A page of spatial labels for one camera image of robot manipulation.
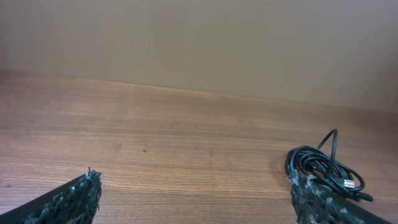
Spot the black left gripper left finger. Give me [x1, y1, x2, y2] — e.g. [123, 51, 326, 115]
[1, 170, 102, 224]

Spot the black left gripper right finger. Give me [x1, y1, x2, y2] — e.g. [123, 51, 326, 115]
[288, 174, 391, 224]

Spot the black USB cable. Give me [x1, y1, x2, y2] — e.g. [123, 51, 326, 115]
[284, 128, 374, 202]

